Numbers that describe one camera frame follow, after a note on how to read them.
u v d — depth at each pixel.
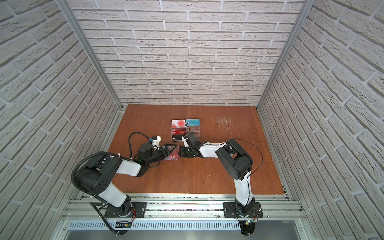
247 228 0.71
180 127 0.99
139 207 0.75
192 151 0.75
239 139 0.56
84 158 0.46
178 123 0.98
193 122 0.98
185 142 0.79
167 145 0.81
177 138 0.98
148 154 0.73
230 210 0.73
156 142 0.85
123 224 0.73
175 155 0.92
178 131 0.99
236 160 0.52
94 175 0.46
